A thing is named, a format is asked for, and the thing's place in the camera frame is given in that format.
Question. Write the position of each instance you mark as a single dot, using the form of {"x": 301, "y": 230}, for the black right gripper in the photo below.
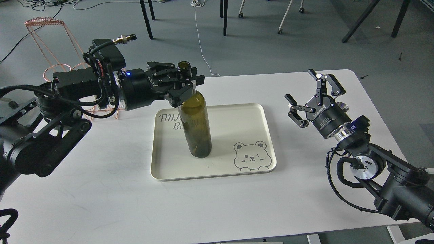
{"x": 322, "y": 109}

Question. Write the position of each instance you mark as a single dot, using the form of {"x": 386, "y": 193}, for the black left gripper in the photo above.
{"x": 162, "y": 80}

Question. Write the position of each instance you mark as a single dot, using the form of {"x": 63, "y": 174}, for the dark green wine bottle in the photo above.
{"x": 194, "y": 117}

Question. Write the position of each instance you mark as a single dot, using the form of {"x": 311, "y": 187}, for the steel double jigger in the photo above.
{"x": 343, "y": 106}

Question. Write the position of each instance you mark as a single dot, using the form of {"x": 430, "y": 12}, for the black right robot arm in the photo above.
{"x": 399, "y": 189}

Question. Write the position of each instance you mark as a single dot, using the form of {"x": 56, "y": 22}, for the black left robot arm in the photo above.
{"x": 38, "y": 135}

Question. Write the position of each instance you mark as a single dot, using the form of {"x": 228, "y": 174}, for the cream tray with bear print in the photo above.
{"x": 241, "y": 144}

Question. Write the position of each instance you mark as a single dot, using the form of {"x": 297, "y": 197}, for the white office chair base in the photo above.
{"x": 277, "y": 16}

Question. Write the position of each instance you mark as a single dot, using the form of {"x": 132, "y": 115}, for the black desk legs right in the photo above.
{"x": 376, "y": 14}

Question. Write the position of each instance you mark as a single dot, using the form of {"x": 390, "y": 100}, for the chair caster left edge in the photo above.
{"x": 11, "y": 103}

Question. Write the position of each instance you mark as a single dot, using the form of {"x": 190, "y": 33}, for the copper wire bottle rack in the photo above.
{"x": 57, "y": 44}

